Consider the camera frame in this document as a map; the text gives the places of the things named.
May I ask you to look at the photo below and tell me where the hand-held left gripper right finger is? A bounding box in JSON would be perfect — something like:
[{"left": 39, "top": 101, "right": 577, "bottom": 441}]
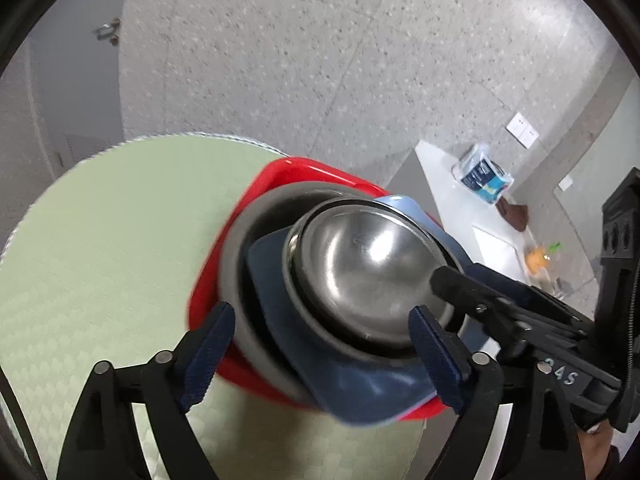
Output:
[{"left": 408, "top": 305, "right": 583, "bottom": 480}]

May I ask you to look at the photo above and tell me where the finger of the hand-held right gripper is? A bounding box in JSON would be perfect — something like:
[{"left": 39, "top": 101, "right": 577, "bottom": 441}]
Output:
[
  {"left": 431, "top": 266, "right": 623, "bottom": 411},
  {"left": 467, "top": 262, "right": 596, "bottom": 328}
]

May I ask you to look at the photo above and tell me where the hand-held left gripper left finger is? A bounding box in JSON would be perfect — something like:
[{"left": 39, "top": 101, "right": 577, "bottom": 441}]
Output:
[{"left": 56, "top": 301, "right": 236, "bottom": 480}]

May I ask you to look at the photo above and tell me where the small steel bowl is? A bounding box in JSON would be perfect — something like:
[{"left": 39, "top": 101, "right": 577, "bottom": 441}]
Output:
[{"left": 299, "top": 205, "right": 443, "bottom": 346}]

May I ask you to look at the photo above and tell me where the grey round plate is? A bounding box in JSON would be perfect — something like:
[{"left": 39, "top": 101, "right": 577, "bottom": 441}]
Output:
[{"left": 217, "top": 180, "right": 401, "bottom": 401}]

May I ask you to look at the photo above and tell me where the medium steel bowl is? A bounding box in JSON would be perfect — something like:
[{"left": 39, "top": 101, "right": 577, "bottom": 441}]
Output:
[{"left": 282, "top": 199, "right": 456, "bottom": 361}]

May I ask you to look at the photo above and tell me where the red plastic basin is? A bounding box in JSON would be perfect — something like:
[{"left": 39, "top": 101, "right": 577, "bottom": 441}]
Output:
[{"left": 187, "top": 157, "right": 448, "bottom": 423}]

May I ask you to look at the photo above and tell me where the person's right hand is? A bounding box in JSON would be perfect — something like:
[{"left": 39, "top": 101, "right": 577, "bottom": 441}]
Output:
[{"left": 575, "top": 422, "right": 618, "bottom": 480}]

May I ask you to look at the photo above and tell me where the white sink basin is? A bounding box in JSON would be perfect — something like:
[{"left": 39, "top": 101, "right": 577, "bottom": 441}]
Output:
[{"left": 472, "top": 226, "right": 526, "bottom": 281}]

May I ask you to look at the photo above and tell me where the brown cloth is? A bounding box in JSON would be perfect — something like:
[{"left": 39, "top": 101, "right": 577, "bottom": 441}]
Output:
[{"left": 497, "top": 199, "right": 530, "bottom": 233}]

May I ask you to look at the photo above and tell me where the white sink counter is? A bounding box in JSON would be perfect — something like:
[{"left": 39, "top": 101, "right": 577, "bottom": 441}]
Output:
[{"left": 387, "top": 140, "right": 596, "bottom": 361}]

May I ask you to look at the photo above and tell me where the blue tissue pack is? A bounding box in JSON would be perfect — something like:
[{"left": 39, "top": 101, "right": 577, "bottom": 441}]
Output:
[{"left": 452, "top": 142, "right": 516, "bottom": 205}]

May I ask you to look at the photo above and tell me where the green round table mat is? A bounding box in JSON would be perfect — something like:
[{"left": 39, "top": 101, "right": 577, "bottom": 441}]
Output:
[{"left": 0, "top": 132, "right": 436, "bottom": 480}]

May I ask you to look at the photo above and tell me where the round table with lace cloth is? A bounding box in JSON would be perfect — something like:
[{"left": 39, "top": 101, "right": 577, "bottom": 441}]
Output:
[{"left": 0, "top": 131, "right": 296, "bottom": 461}]

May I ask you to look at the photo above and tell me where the door vent grille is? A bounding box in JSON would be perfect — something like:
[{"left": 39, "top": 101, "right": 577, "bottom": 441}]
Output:
[{"left": 59, "top": 132, "right": 113, "bottom": 166}]

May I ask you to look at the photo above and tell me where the grey door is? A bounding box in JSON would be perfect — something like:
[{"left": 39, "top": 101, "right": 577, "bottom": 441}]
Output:
[{"left": 25, "top": 0, "right": 137, "bottom": 173}]

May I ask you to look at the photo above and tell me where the wall mirror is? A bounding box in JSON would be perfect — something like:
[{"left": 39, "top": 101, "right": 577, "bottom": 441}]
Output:
[{"left": 552, "top": 77, "right": 640, "bottom": 311}]

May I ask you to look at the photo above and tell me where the steel door handle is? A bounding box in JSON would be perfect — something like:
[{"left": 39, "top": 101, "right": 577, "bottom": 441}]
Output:
[{"left": 94, "top": 17, "right": 121, "bottom": 46}]

